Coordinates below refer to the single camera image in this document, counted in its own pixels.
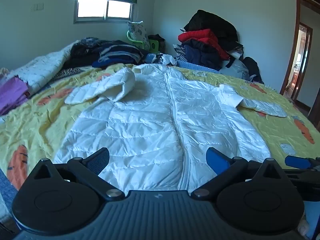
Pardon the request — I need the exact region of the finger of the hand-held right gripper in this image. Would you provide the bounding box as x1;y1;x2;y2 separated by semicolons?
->
285;156;320;169
289;170;320;188

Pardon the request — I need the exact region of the white puffer jacket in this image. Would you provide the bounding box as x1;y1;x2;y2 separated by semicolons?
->
54;64;288;193

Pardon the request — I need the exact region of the light blue blanket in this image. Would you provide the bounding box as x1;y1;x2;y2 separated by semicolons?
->
175;60;222;75

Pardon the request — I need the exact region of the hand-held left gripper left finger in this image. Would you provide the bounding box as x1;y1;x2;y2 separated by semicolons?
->
34;148;125;200

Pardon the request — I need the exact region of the navy striped sweater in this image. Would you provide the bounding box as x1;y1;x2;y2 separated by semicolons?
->
92;42;147;68

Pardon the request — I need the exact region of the purple cloth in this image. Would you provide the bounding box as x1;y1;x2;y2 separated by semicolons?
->
0;77;30;115

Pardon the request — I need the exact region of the yellow carrot-print bedsheet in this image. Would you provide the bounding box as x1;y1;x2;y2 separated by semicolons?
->
0;65;320;195

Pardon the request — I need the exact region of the black jacket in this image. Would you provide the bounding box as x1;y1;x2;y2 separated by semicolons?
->
184;9;240;46

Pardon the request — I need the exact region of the grey bag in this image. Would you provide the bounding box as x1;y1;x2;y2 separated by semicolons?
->
225;57;250;80

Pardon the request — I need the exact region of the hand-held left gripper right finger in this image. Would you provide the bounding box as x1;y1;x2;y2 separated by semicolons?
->
191;147;288;200

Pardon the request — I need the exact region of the window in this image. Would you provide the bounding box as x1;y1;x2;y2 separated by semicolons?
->
74;0;135;24

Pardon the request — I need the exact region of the black-white striped cloth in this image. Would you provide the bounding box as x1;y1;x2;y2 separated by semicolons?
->
51;66;93;81

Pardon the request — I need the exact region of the leaf-print cushion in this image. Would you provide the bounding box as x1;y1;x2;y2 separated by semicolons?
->
128;21;150;49

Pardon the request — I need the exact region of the checkered cloth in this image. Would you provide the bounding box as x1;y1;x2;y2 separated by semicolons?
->
173;44;188;62

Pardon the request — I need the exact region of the navy puffer jacket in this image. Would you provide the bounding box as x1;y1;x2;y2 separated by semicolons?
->
184;39;227;71

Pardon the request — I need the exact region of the red puffer jacket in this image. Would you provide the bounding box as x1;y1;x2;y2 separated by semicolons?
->
178;29;230;58

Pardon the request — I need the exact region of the black backpack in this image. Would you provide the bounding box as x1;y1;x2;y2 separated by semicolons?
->
242;56;264;84

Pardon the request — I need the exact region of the black fuzzy garment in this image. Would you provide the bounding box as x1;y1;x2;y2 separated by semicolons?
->
71;37;102;57

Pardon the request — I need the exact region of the wooden door frame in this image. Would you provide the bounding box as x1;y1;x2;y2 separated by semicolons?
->
279;0;320;110

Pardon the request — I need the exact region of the white crumpled cloth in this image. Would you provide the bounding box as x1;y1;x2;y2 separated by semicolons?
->
146;53;177;67

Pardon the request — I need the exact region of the green plastic chair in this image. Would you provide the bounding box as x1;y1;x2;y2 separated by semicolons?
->
126;30;161;53

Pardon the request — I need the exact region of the white patterned quilt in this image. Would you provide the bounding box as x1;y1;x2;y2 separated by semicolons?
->
0;40;83;92

